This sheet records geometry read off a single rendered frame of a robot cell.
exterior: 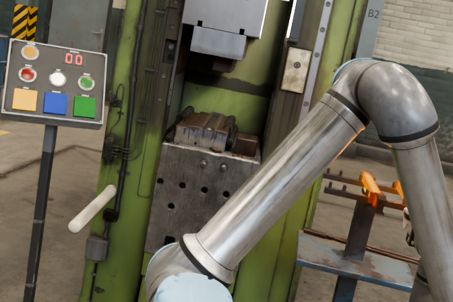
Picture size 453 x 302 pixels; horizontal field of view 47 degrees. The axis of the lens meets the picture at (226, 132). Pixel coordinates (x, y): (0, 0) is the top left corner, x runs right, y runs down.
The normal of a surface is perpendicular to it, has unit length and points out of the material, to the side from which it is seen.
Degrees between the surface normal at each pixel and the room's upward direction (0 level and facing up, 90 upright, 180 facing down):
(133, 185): 90
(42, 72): 60
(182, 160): 90
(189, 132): 90
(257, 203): 78
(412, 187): 115
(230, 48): 90
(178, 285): 5
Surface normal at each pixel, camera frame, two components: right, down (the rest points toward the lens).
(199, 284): 0.20, -0.94
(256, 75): -0.07, 0.17
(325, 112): -0.52, -0.44
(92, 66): 0.40, -0.28
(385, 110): -0.69, 0.05
